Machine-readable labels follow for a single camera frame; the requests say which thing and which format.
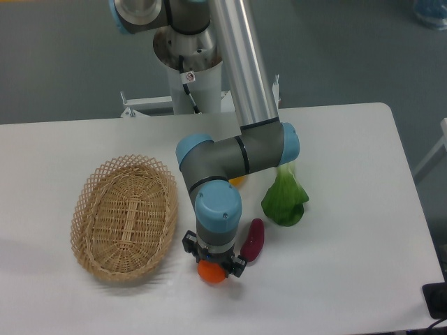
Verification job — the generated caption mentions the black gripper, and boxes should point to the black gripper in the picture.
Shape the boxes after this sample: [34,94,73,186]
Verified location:
[182,230,247,278]

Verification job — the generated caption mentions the orange fruit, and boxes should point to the orange fruit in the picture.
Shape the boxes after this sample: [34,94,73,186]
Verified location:
[197,260,226,283]

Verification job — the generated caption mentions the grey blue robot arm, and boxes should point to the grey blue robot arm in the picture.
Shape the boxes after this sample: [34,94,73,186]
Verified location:
[110,1,300,276]

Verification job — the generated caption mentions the purple sweet potato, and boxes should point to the purple sweet potato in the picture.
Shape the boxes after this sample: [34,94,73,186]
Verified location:
[240,218,265,262]

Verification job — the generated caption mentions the yellow mango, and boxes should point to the yellow mango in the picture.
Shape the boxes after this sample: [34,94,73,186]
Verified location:
[229,176,246,187]

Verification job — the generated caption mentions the green bok choy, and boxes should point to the green bok choy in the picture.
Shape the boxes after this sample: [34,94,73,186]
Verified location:
[261,161,309,227]

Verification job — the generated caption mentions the woven wicker basket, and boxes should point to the woven wicker basket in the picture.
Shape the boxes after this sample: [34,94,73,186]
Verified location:
[71,154,178,283]

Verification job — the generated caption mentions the black device at table edge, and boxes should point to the black device at table edge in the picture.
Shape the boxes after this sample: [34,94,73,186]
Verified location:
[422,282,446,319]

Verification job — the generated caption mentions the blue object in corner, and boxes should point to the blue object in corner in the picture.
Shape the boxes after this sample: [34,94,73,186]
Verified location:
[413,0,446,31]

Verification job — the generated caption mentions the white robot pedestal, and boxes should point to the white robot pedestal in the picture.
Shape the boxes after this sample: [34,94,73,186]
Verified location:
[119,26,282,118]

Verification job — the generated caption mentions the black cable on pedestal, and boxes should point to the black cable on pedestal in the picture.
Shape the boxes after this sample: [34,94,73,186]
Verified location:
[178,54,203,114]

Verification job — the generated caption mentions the white frame at right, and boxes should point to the white frame at right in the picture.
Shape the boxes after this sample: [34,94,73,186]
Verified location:
[413,118,446,184]

